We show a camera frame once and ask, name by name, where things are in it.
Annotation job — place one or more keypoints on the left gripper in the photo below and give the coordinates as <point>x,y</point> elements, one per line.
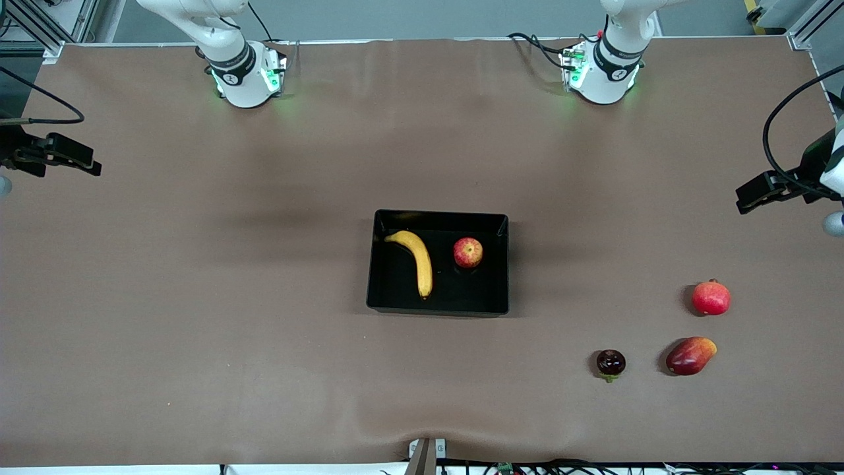
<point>810,167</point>

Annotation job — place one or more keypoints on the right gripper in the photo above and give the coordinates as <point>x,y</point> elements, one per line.
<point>12,149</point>

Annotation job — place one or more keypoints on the red yellow apple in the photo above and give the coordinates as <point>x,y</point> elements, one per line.
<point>467,253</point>

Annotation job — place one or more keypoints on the black plastic box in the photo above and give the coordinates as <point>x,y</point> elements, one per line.
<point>461,290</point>

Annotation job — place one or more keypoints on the yellow banana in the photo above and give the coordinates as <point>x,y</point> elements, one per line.
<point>421,260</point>

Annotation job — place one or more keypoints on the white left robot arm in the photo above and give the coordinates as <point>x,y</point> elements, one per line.
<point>610,72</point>

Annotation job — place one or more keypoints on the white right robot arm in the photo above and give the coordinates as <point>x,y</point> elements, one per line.
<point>237,72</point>

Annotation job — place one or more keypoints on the red pomegranate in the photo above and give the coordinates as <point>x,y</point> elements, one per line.
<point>711,298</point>

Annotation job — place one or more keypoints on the red mango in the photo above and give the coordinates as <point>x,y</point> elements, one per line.
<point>689,357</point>

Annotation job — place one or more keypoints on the brown table mat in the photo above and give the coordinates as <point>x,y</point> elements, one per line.
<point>264,231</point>

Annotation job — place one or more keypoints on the dark purple mangosteen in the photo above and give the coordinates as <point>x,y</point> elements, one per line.
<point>610,363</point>

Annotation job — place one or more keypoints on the aluminium frame profile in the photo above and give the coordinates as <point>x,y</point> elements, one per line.
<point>808,30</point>
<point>39,30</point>

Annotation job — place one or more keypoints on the grey camera mount clamp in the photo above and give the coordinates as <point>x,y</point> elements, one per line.
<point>422,455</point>

